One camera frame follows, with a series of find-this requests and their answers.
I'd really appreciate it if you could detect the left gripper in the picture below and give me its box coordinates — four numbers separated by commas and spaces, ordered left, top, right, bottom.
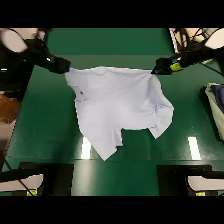
49, 56, 72, 75

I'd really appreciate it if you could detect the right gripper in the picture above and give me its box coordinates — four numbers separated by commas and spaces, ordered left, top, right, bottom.
150, 57, 183, 76

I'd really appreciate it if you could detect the white T-shirt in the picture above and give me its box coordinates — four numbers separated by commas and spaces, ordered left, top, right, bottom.
64, 66, 175, 162

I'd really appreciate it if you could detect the blue garment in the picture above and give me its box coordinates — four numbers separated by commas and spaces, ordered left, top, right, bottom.
210, 84, 224, 114

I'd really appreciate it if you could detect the pale garment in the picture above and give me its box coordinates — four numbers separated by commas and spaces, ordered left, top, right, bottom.
204, 82, 224, 142

